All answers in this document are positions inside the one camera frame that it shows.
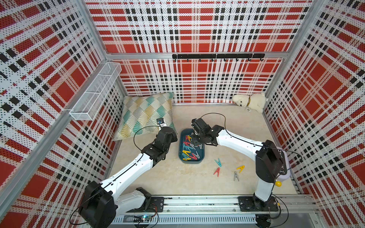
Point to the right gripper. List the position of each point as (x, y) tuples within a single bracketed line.
[(195, 141)]

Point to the teal plastic storage box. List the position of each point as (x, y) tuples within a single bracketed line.
[(188, 152)]

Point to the red clothespin bottom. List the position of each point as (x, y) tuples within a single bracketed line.
[(217, 172)]

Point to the grey clothespin bottom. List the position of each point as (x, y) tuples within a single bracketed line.
[(236, 177)]

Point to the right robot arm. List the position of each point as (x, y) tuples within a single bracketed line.
[(271, 162)]

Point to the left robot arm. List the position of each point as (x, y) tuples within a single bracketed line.
[(102, 202)]

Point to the white plush dog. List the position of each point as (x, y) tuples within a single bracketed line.
[(254, 102)]

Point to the patterned cushion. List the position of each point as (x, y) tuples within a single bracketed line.
[(140, 114)]

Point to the green circuit board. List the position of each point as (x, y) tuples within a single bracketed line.
[(141, 218)]

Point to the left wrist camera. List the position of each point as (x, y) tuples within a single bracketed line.
[(161, 123)]

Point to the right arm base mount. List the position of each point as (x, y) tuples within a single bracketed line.
[(252, 203)]

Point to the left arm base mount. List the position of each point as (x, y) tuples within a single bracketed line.
[(150, 204)]

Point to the black hook rail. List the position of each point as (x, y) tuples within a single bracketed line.
[(248, 56)]

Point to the aluminium front rail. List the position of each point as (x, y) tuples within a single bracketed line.
[(226, 204)]

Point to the white wire mesh shelf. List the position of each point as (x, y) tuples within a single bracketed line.
[(88, 106)]

